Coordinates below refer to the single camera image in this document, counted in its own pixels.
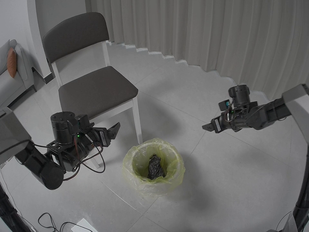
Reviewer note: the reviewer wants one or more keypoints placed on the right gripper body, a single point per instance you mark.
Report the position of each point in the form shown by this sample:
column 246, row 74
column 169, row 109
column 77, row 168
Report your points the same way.
column 227, row 122

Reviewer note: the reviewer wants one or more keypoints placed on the white curtain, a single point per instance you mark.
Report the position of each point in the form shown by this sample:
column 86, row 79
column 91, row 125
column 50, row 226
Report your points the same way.
column 193, row 20

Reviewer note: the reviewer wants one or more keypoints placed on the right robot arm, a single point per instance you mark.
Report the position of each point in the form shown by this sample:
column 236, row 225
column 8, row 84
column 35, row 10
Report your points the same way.
column 268, row 112

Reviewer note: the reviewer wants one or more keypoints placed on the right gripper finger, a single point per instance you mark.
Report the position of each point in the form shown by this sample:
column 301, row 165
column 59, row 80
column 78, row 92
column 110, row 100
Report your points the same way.
column 208, row 127

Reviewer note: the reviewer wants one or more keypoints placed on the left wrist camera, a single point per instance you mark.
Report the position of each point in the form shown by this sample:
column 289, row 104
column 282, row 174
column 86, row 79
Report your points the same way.
column 82, row 121

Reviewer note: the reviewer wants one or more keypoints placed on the crumpled black plastic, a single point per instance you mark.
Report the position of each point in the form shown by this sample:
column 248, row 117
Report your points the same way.
column 155, row 168

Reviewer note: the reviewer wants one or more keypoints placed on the white chair with grey cushions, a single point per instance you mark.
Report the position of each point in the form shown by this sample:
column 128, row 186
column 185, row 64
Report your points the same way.
column 96, row 93

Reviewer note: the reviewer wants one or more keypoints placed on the pale grey sofa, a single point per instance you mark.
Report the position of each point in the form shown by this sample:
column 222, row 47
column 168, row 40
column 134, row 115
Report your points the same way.
column 9, row 88

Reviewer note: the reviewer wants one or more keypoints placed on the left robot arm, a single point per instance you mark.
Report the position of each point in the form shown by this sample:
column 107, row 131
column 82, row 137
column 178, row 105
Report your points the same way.
column 41, row 164

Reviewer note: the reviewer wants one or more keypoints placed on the white trash bin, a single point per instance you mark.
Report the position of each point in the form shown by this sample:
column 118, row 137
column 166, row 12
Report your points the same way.
column 179, row 170

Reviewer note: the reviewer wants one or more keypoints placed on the yellow plastic bag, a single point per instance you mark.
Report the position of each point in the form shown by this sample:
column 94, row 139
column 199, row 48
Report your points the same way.
column 135, row 177

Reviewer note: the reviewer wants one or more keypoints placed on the orange cushion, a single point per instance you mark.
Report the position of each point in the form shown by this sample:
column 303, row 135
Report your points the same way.
column 12, row 63

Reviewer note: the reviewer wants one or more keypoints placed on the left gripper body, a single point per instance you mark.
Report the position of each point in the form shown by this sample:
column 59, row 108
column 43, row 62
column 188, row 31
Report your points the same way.
column 90, row 142

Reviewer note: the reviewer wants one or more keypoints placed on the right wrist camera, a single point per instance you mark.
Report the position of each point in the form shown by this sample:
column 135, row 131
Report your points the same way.
column 224, row 104

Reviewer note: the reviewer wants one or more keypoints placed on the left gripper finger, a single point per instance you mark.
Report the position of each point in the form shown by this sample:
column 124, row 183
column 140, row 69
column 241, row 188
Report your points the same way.
column 114, row 129

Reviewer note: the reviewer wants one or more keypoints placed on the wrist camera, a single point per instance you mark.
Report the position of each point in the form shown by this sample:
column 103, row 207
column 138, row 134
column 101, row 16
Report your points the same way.
column 82, row 121
column 224, row 104

